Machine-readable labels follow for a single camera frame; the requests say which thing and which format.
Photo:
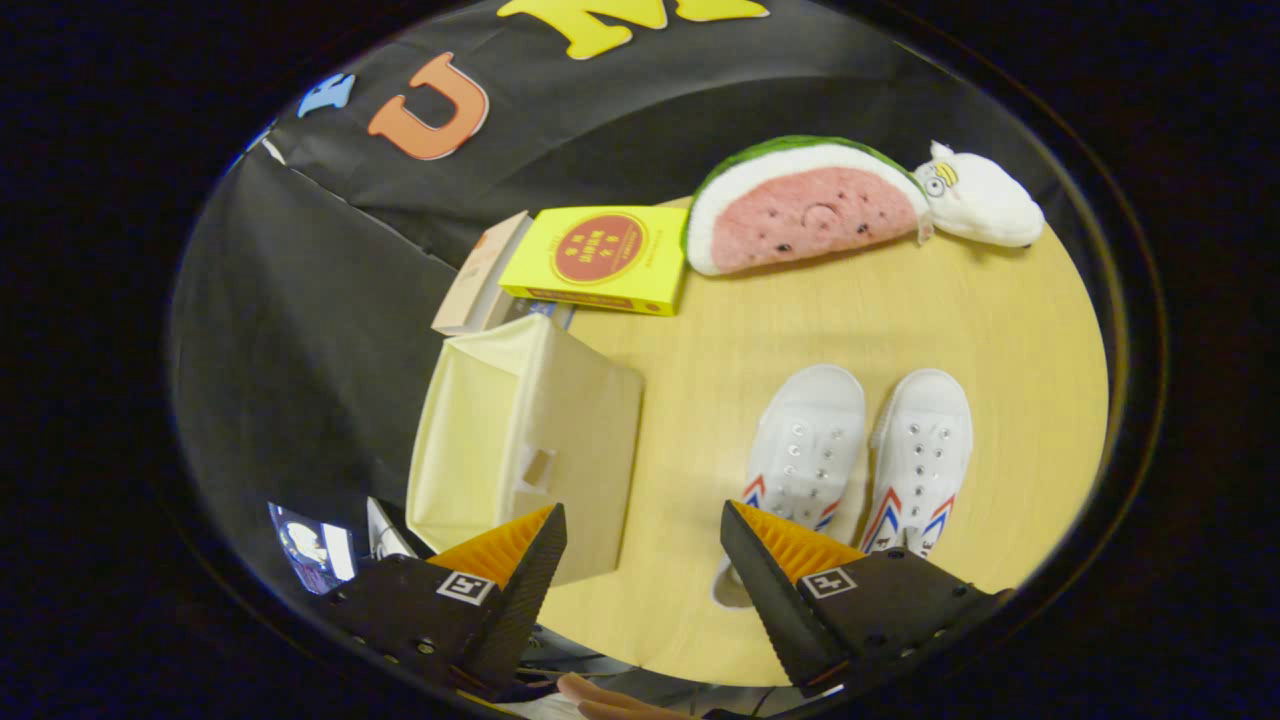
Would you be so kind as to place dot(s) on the watermelon slice plush toy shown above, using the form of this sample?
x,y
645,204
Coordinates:
x,y
800,215

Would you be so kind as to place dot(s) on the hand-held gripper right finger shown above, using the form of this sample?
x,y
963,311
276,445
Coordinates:
x,y
775,610

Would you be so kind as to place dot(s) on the white plush toy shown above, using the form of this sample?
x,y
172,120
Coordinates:
x,y
985,205

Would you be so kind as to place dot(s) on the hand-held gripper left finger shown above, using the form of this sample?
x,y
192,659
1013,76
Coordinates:
x,y
520,610

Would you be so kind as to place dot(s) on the cream fabric storage box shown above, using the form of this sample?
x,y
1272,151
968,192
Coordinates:
x,y
580,420

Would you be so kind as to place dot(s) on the yellow box with red label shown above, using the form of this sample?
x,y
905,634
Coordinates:
x,y
660,270

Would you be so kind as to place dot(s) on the white shoe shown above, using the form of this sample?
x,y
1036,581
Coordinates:
x,y
805,430
920,440

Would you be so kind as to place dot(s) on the beige book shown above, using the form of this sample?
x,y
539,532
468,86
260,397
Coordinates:
x,y
480,275

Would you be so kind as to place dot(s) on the glowing screen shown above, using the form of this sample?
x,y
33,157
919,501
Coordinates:
x,y
310,550

